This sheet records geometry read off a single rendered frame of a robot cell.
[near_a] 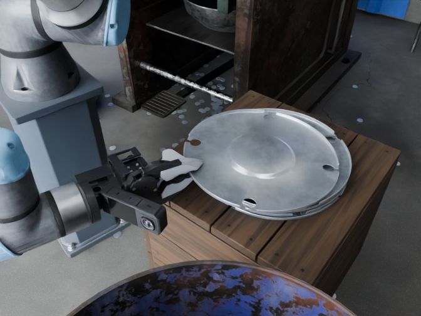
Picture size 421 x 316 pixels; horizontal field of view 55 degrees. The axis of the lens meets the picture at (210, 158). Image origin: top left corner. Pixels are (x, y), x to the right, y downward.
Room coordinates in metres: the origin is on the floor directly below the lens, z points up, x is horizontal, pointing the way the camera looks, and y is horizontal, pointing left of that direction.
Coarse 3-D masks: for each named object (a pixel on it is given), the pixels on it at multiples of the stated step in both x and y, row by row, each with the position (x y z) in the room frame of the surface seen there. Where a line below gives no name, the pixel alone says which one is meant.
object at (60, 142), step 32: (0, 96) 0.68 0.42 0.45; (64, 96) 0.68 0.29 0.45; (32, 128) 0.64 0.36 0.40; (64, 128) 0.67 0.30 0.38; (96, 128) 0.72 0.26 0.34; (32, 160) 0.65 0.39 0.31; (64, 160) 0.66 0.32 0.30; (96, 160) 0.70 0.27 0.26; (96, 224) 0.67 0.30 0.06; (128, 224) 0.71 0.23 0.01
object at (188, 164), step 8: (168, 152) 0.54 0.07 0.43; (176, 152) 0.54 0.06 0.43; (168, 160) 0.52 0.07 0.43; (184, 160) 0.51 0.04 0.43; (192, 160) 0.52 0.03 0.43; (200, 160) 0.54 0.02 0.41; (176, 168) 0.49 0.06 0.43; (184, 168) 0.50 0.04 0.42; (192, 168) 0.51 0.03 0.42; (160, 176) 0.48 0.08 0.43; (168, 176) 0.48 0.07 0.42
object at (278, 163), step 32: (224, 128) 0.65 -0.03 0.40; (256, 128) 0.65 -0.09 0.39; (288, 128) 0.66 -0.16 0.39; (224, 160) 0.55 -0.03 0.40; (256, 160) 0.55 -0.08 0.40; (288, 160) 0.55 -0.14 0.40; (320, 160) 0.56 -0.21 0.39; (224, 192) 0.47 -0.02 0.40; (256, 192) 0.47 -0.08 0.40; (288, 192) 0.47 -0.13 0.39; (320, 192) 0.48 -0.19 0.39
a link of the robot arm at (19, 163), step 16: (0, 128) 0.42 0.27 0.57; (0, 144) 0.38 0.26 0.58; (16, 144) 0.39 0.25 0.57; (0, 160) 0.36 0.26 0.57; (16, 160) 0.38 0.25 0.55; (0, 176) 0.36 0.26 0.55; (16, 176) 0.37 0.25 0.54; (32, 176) 0.39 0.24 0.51; (0, 192) 0.35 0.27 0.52; (16, 192) 0.36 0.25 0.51; (32, 192) 0.38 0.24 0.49; (0, 208) 0.35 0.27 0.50; (16, 208) 0.35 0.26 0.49; (32, 208) 0.37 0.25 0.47
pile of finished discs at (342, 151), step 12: (264, 108) 0.73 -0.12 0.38; (276, 108) 0.73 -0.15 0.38; (312, 120) 0.70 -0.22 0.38; (324, 132) 0.66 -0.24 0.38; (336, 144) 0.62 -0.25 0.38; (348, 156) 0.58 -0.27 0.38; (324, 168) 0.55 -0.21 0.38; (348, 168) 0.55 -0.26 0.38; (336, 192) 0.48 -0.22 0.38; (252, 204) 0.46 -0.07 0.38; (324, 204) 0.47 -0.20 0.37; (264, 216) 0.45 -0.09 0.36; (276, 216) 0.46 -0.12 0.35; (288, 216) 0.46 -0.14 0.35; (300, 216) 0.45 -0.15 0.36
